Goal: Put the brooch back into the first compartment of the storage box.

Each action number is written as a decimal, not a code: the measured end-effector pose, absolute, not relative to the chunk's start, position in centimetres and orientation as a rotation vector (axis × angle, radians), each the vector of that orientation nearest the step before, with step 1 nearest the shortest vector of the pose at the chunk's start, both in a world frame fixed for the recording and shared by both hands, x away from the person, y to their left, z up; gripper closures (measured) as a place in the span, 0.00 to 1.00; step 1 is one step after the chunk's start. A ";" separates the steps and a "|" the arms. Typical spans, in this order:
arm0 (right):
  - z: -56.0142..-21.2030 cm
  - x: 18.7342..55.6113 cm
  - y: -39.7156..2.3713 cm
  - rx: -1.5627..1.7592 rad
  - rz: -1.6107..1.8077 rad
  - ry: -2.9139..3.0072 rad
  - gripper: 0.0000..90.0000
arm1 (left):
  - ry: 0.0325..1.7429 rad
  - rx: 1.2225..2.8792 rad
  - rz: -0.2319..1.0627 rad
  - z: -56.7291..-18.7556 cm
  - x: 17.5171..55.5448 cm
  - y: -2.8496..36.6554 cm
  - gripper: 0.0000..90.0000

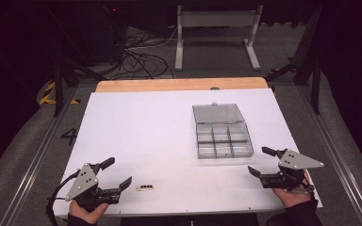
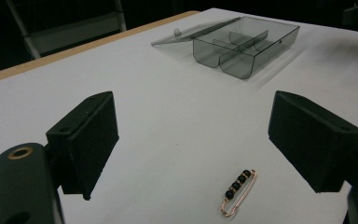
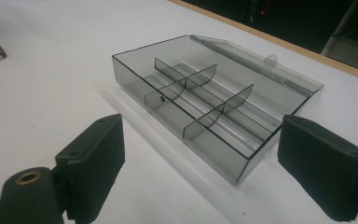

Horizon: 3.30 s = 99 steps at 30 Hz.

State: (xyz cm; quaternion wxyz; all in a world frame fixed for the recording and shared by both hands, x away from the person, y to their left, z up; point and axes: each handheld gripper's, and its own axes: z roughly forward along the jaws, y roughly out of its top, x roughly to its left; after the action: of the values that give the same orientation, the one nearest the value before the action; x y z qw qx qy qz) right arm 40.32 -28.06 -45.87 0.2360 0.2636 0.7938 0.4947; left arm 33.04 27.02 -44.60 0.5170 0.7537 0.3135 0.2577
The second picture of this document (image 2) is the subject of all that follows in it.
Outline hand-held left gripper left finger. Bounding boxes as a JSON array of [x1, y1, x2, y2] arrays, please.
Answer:
[[45, 91, 120, 201]]

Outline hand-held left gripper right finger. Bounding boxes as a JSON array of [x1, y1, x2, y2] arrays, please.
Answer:
[[267, 90, 358, 194]]

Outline gold safety pin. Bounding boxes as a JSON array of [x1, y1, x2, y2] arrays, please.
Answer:
[[219, 168, 258, 218]]

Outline clear grey plastic compartment box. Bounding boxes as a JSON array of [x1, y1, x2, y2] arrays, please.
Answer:
[[150, 15, 301, 80]]

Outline grey metal chair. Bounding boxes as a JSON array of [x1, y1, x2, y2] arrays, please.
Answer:
[[5, 0, 128, 61]]

